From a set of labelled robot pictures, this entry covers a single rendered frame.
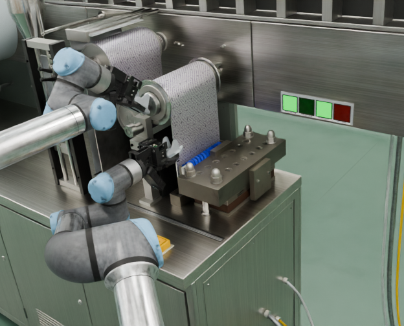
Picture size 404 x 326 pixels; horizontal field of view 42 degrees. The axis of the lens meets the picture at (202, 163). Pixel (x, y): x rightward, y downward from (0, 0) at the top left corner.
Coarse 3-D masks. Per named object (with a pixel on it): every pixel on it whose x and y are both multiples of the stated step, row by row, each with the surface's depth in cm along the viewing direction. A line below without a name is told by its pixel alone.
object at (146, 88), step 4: (144, 88) 163; (148, 88) 162; (152, 88) 161; (140, 92) 165; (144, 92) 164; (156, 92) 161; (160, 92) 160; (160, 96) 161; (160, 100) 161; (164, 100) 161; (164, 104) 161; (164, 108) 161; (160, 112) 163; (164, 112) 162; (152, 116) 167; (156, 116) 165; (160, 116) 164; (156, 120) 166
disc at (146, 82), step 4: (144, 80) 162; (148, 80) 161; (152, 80) 161; (144, 84) 163; (148, 84) 162; (152, 84) 161; (156, 84) 160; (140, 88) 165; (156, 88) 161; (160, 88) 160; (164, 92) 159; (164, 96) 160; (168, 100) 160; (168, 104) 160; (168, 108) 161; (168, 112) 162; (164, 116) 164; (168, 116) 162; (152, 120) 168; (160, 120) 166; (164, 120) 164; (156, 124) 168; (160, 124) 166
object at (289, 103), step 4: (284, 96) 172; (288, 96) 171; (292, 96) 171; (284, 100) 173; (288, 100) 172; (292, 100) 171; (296, 100) 170; (284, 104) 174; (288, 104) 173; (292, 104) 172; (296, 104) 171; (284, 108) 174; (288, 108) 173; (292, 108) 172; (296, 108) 171
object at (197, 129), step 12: (216, 96) 180; (192, 108) 171; (204, 108) 176; (216, 108) 181; (180, 120) 167; (192, 120) 172; (204, 120) 177; (216, 120) 183; (180, 132) 169; (192, 132) 174; (204, 132) 179; (216, 132) 185; (180, 144) 170; (192, 144) 175; (204, 144) 181; (180, 156) 171; (192, 156) 177
